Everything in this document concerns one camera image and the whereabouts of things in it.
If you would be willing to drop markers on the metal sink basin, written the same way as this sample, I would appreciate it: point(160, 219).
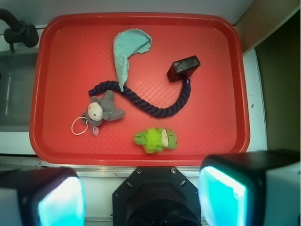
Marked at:
point(17, 72)

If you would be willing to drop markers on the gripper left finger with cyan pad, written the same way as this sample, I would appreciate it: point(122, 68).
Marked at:
point(42, 197)

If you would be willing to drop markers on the gray plush animal toy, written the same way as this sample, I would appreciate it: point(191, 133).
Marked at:
point(98, 111)

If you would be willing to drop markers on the light blue cloth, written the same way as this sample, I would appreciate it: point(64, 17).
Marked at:
point(126, 44)

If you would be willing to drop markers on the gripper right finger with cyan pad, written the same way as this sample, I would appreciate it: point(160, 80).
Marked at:
point(260, 188)

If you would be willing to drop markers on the red plastic tray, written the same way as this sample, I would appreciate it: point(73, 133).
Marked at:
point(208, 112)

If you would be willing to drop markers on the dark brown rectangular block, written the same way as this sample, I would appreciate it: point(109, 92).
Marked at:
point(183, 69)

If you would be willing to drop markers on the green fuzzy plush toy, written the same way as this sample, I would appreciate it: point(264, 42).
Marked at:
point(155, 140)

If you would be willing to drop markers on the black faucet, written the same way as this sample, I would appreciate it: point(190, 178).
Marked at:
point(18, 31)

